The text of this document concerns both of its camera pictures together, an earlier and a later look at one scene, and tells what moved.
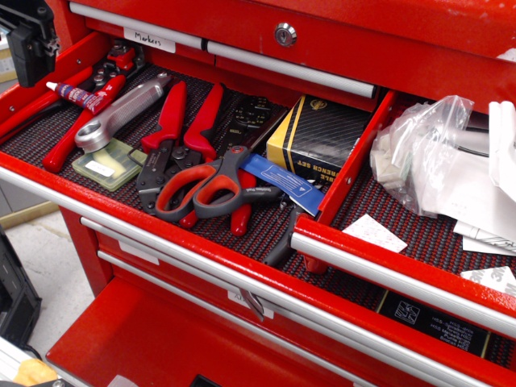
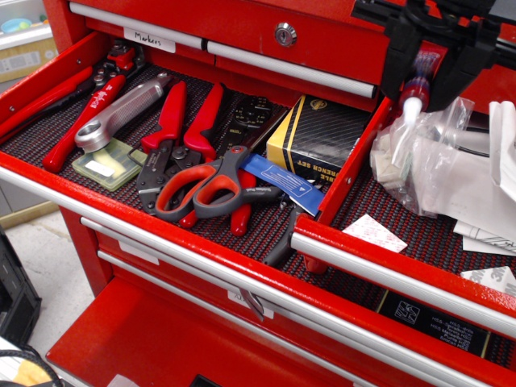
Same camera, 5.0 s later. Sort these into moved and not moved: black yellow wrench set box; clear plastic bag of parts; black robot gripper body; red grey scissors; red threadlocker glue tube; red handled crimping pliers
Moved: red threadlocker glue tube; black robot gripper body
Not moved: red grey scissors; red handled crimping pliers; black yellow wrench set box; clear plastic bag of parts
